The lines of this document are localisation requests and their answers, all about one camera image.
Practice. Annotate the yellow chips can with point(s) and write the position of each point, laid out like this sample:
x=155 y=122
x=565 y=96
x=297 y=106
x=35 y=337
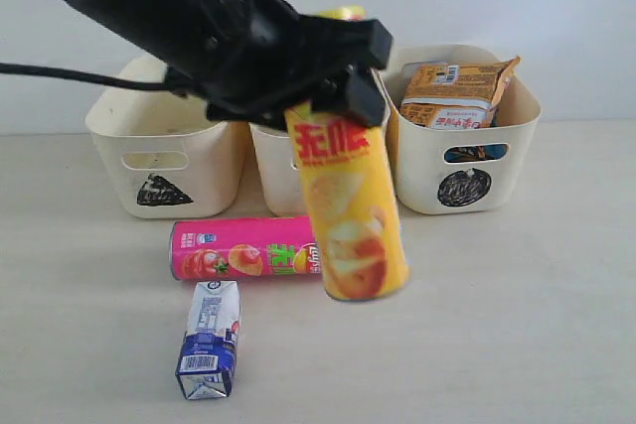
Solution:
x=362 y=261

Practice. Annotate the cream bin square mark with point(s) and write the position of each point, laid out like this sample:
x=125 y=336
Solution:
x=278 y=171

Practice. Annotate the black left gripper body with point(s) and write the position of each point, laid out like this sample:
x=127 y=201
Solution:
x=264 y=57

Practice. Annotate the pink chips can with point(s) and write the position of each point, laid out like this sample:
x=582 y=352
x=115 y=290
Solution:
x=233 y=248

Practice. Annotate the orange snack bag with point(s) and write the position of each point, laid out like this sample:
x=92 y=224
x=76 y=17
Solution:
x=442 y=96

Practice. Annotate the blue snack bag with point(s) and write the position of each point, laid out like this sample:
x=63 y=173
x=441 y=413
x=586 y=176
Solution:
x=475 y=153

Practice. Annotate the cream bin triangle mark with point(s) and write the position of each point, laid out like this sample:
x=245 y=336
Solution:
x=163 y=156

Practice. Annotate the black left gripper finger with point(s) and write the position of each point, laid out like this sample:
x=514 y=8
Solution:
x=339 y=43
x=354 y=95

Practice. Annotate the white blue milk carton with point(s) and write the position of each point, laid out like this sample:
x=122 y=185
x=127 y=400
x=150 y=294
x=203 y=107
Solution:
x=208 y=356

